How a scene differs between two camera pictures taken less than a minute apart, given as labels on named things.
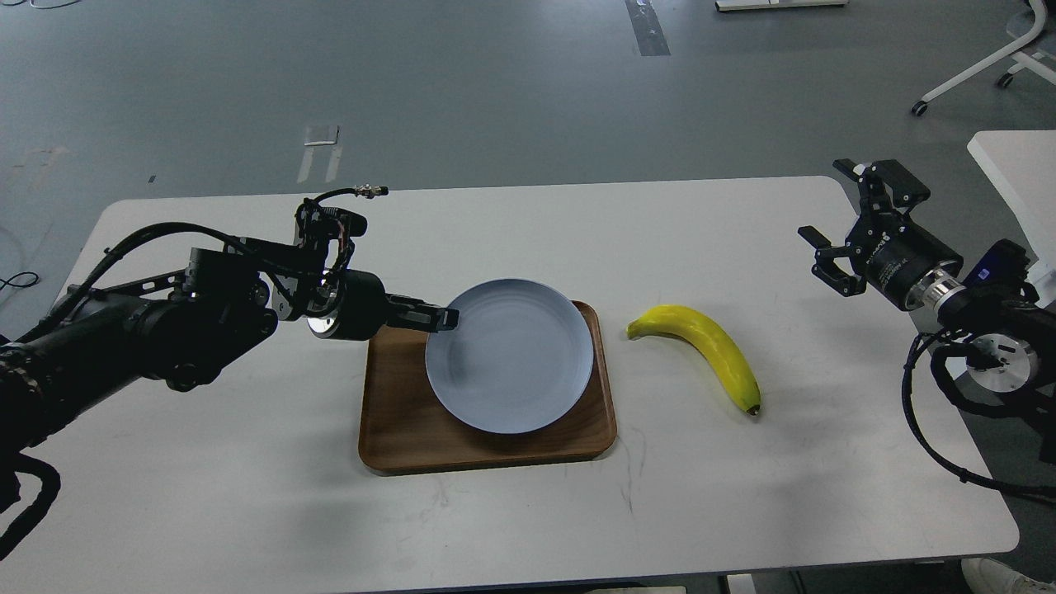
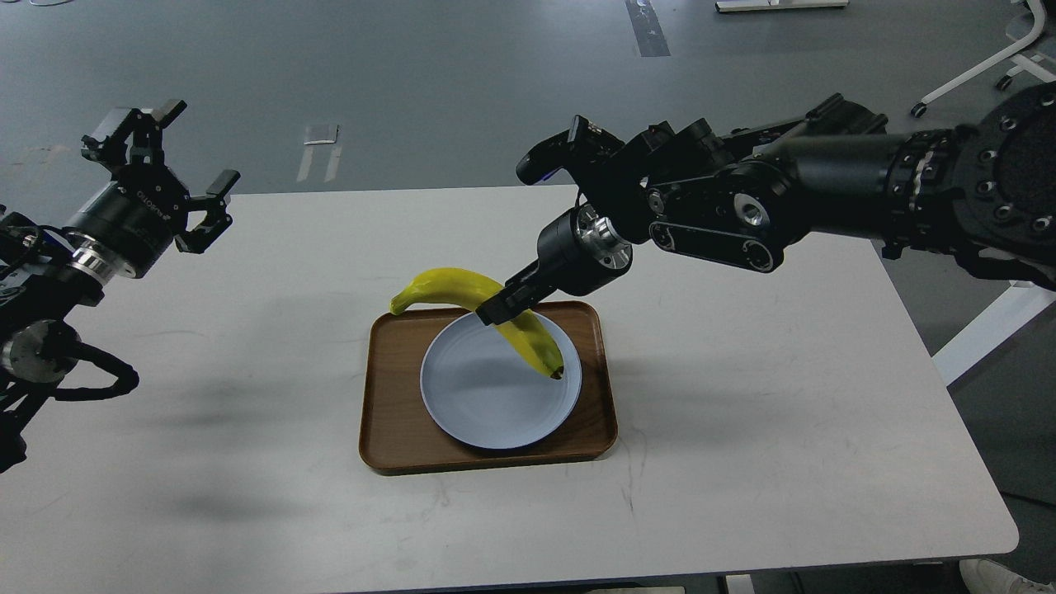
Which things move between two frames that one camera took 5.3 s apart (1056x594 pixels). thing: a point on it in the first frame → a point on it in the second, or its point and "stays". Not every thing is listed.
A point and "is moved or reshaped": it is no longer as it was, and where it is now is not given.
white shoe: (986, 576) stays
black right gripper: (885, 247) → (580, 251)
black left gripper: (351, 304) → (136, 217)
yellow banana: (691, 324) → (470, 289)
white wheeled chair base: (1039, 65) stays
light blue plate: (520, 360) is moved or reshaped
